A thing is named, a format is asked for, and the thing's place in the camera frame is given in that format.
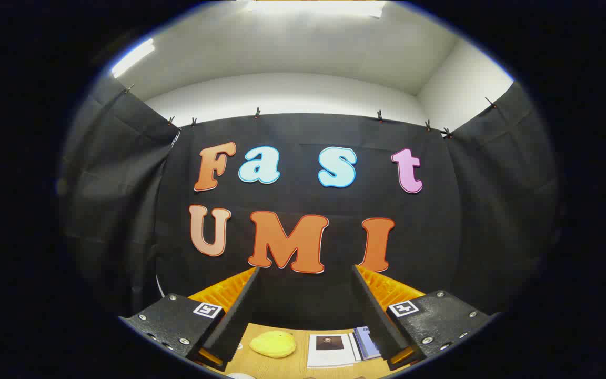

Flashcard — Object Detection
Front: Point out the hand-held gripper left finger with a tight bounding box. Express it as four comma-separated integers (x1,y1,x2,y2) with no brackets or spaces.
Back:
118,266,260,372

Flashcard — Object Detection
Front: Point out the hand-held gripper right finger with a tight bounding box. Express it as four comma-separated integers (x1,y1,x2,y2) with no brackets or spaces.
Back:
352,264,494,372

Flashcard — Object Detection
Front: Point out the blue book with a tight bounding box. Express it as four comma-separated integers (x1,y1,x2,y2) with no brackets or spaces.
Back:
354,326,382,361

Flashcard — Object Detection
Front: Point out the yellow plush toy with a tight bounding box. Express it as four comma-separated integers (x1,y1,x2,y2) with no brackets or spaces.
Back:
249,331,297,359

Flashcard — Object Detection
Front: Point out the white book with portrait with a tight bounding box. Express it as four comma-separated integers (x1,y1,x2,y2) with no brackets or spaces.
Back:
307,333,361,368

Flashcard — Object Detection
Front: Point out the black backdrop cloth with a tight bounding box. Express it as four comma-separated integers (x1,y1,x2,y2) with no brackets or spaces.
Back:
58,74,561,332

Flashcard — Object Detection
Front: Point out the row of black clips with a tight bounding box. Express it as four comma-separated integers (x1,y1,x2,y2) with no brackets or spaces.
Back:
124,84,498,139

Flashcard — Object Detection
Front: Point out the ceiling light panel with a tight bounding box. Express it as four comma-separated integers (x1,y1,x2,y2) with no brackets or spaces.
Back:
244,0,388,19
111,38,155,78

